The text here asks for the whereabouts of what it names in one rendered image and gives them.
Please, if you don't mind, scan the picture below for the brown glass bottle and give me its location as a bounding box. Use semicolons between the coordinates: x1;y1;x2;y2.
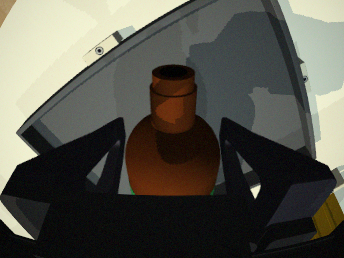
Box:
125;64;221;195

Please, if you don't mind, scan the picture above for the yellow divided crate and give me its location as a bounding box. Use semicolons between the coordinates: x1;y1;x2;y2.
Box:
311;193;344;240

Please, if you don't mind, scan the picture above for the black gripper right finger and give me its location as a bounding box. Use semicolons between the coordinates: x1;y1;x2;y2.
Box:
219;117;337;242

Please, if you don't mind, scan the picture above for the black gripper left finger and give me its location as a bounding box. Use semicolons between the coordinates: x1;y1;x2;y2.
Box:
8;117;126;194

